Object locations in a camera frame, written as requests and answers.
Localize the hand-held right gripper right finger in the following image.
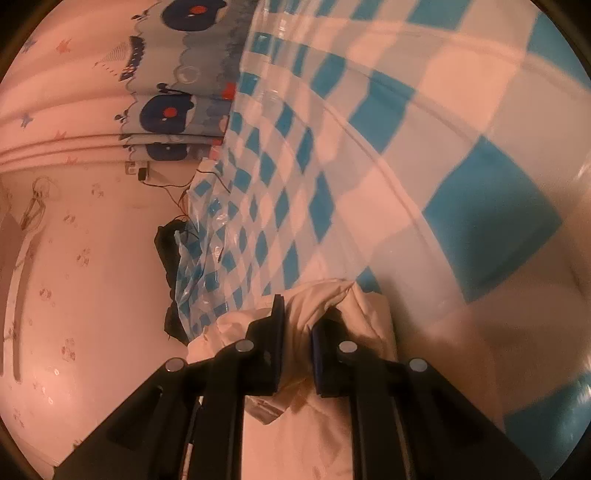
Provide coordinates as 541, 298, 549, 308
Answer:
310, 318, 541, 480

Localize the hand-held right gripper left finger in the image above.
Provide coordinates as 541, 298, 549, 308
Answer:
53, 294, 287, 480

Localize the white quilted jacket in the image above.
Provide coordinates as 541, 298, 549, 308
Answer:
187, 278, 402, 480

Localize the black cloth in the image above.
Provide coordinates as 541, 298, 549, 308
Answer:
154, 219, 204, 345

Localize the blue checkered plastic bed cover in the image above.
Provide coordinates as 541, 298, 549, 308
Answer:
173, 0, 591, 462

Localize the whale print curtain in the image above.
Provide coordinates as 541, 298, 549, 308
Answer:
0, 0, 259, 174

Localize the thin black cable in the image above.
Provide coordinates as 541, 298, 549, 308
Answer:
141, 159, 232, 223

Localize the white wall socket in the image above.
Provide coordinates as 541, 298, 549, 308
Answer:
124, 160, 151, 182

